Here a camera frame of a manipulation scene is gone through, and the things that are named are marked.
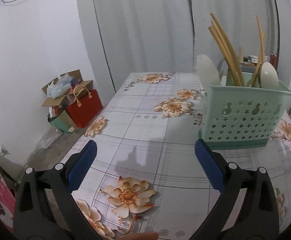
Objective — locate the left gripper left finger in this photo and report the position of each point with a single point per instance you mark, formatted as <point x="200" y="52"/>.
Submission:
<point x="33" y="218"/>

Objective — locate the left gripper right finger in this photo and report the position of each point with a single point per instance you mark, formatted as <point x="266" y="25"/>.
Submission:
<point x="258" y="216"/>

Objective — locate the steel spoon front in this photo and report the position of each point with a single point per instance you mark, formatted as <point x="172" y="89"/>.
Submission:
<point x="222" y="68"/>

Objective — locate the red paper gift bag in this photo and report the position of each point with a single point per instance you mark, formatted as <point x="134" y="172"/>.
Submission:
<point x="86" y="106"/>

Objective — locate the wall power outlet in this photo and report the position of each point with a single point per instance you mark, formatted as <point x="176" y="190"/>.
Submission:
<point x="3" y="150"/>

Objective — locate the grey side cabinet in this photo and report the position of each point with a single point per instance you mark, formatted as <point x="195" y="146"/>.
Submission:
<point x="247" y="67"/>

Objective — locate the teal gift bag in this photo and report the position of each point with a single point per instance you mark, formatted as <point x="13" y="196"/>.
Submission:
<point x="62" y="122"/>

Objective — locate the cardboard tube roll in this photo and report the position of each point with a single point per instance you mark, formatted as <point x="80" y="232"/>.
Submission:
<point x="241" y="55"/>

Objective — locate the floral plaid tablecloth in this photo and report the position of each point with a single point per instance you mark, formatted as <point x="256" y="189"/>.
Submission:
<point x="147" y="133"/>

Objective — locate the red thermos bottle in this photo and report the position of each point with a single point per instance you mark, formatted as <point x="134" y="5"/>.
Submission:
<point x="273" y="60"/>

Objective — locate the open cardboard box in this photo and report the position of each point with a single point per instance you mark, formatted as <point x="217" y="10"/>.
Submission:
<point x="66" y="89"/>

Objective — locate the mint green utensil holder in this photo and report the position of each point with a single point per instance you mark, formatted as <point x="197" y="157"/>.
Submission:
<point x="241" y="117"/>

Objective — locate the white curtain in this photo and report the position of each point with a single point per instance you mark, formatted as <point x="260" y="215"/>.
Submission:
<point x="126" y="36"/>

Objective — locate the cream plastic rice paddle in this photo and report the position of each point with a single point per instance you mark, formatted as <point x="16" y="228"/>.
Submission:
<point x="268" y="76"/>

